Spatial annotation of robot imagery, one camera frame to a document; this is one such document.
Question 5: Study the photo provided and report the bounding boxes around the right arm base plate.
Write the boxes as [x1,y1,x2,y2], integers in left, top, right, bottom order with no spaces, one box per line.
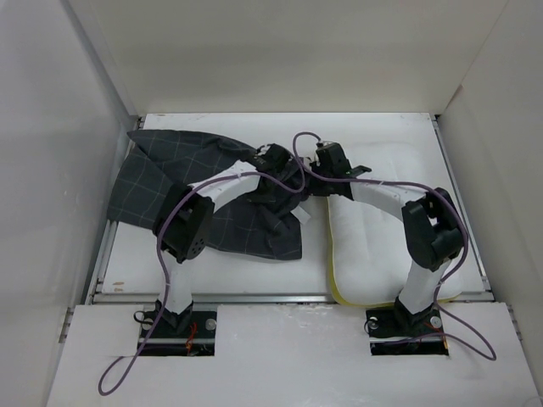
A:
[364,308,449,356]

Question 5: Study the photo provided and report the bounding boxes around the dark grey checked pillowcase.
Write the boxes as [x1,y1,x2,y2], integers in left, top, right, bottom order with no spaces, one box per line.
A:
[107,130,310,261]

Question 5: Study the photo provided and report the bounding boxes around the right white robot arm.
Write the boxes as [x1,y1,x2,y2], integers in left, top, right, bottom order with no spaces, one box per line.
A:
[307,142,466,339]

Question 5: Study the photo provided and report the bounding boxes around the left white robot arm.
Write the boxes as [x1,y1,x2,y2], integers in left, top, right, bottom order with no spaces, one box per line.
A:
[153,144,306,337]

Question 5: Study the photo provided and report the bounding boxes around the white pillow yellow edge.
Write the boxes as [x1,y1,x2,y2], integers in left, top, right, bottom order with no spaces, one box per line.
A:
[327,142,452,308]

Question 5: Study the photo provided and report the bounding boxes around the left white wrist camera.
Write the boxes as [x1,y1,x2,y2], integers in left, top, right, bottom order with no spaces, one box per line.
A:
[256,143,272,155]

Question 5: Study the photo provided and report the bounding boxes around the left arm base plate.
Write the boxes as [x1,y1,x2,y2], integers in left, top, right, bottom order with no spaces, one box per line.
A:
[133,309,217,357]

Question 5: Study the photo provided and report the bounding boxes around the left aluminium frame rail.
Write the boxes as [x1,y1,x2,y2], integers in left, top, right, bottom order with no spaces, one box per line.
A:
[57,114,145,344]

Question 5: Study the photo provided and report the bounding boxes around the front white foam board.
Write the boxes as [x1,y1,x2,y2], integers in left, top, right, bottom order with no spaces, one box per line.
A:
[48,303,539,406]

